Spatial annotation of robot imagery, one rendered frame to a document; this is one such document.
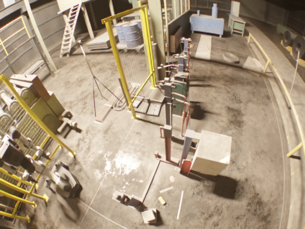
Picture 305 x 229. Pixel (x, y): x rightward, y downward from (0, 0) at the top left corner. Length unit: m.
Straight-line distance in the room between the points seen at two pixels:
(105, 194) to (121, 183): 0.31
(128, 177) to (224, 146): 1.47
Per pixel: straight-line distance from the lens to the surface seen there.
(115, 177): 2.23
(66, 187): 2.25
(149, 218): 1.76
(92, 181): 2.38
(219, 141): 1.29
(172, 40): 4.54
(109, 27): 1.74
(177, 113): 2.59
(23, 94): 2.99
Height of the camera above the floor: 2.03
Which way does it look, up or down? 50 degrees down
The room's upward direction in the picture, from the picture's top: 9 degrees counter-clockwise
